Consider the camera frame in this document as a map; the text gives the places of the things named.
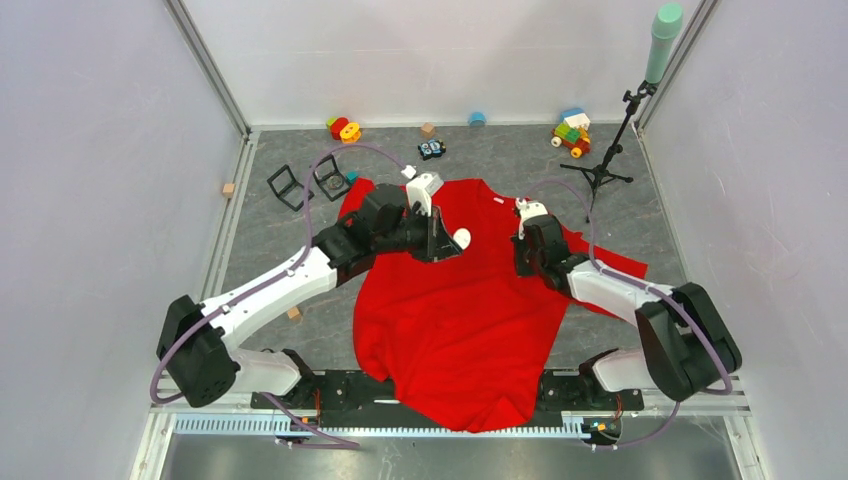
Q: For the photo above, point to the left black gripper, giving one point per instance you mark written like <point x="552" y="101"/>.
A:
<point x="438" y="245"/>

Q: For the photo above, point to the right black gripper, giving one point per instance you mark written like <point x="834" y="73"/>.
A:
<point x="522" y="269"/>

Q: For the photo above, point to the round orange brooch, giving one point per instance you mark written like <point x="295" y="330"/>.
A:
<point x="462" y="238"/>

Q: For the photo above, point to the red t-shirt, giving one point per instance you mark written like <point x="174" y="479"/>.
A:
<point x="465" y="340"/>

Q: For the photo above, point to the round dark brooch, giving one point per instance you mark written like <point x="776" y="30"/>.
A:
<point x="336" y="182"/>

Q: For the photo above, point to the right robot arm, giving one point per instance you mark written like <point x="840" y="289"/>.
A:
<point x="685" y="347"/>

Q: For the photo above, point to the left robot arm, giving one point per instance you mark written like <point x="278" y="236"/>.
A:
<point x="199" y="349"/>

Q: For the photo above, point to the brown wooden cube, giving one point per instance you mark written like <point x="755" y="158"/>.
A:
<point x="428" y="130"/>

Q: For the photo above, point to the blue cylinder block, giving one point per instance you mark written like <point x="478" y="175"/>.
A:
<point x="477" y="119"/>

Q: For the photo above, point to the colourful brick toy car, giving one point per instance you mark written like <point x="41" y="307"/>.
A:
<point x="572" y="133"/>

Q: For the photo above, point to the black display case right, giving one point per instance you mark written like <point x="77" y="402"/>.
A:
<point x="326" y="168"/>

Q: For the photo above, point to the black display case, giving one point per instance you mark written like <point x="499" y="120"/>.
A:
<point x="326" y="168"/>
<point x="288" y="189"/>

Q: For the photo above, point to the red yellow green toy blocks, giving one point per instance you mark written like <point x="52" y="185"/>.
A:
<point x="344" y="130"/>

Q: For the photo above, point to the black display case left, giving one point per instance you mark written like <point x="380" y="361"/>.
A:
<point x="288" y="189"/>

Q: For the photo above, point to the green microphone on tripod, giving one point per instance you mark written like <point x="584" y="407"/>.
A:
<point x="666" y="26"/>

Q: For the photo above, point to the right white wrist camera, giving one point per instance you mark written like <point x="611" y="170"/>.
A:
<point x="527" y="210"/>

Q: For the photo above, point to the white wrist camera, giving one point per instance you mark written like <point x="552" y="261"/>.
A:
<point x="527" y="210"/>
<point x="420" y="189"/>

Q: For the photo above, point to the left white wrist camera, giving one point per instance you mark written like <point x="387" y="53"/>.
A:
<point x="420" y="189"/>

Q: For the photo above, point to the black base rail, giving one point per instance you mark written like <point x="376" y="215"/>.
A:
<point x="346" y="399"/>

